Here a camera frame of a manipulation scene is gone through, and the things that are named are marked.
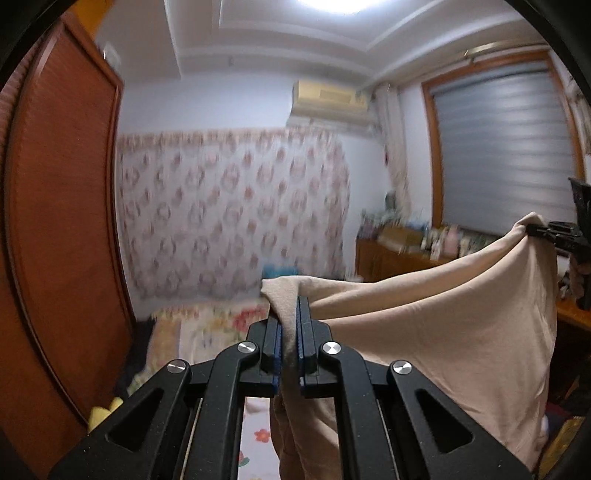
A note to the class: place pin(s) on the strawberry print bed sheet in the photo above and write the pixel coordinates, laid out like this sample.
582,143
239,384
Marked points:
256,438

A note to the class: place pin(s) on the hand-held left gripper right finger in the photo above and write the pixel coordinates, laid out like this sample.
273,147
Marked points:
307,350

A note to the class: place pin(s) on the wooden sideboard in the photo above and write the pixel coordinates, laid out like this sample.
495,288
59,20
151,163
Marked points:
383,263

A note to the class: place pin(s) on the wooden window frame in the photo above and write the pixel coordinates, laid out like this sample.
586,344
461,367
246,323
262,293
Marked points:
433,138

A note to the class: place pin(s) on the patterned floor mat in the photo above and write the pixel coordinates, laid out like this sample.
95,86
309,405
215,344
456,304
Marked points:
563,438

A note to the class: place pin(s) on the flat cardboard box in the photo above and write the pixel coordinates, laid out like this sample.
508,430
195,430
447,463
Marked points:
401,236

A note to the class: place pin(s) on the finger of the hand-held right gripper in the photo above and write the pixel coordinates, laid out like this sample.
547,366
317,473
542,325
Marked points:
540,229

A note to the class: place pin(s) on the sheer circle-patterned curtain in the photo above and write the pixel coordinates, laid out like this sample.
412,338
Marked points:
231,207

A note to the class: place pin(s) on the wooden louvered wardrobe door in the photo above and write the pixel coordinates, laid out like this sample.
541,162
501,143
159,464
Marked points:
64,207

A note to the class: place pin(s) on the beige wall air conditioner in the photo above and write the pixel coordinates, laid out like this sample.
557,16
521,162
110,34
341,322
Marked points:
328,104

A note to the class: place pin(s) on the tied cream window curtain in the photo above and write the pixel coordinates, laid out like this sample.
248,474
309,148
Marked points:
395,152

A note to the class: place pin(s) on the peach printed t-shirt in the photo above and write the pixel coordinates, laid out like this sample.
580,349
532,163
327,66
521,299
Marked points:
438,323

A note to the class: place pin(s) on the floral blanket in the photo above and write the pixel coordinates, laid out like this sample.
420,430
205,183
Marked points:
207,332

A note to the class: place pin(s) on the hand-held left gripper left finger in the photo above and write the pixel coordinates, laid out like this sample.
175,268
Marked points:
270,346

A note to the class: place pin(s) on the blue plastic bag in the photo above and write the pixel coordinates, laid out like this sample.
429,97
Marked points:
277,269

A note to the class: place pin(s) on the yellow plush toy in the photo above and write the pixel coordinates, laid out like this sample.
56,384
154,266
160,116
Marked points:
101,415

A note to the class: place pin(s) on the ceiling lamp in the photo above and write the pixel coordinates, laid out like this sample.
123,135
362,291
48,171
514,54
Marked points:
332,2

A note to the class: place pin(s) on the grey window blind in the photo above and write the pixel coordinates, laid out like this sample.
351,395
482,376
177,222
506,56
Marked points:
498,147

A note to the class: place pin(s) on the wooden overhead cupboard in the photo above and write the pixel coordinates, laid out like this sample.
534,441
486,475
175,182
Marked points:
87,11

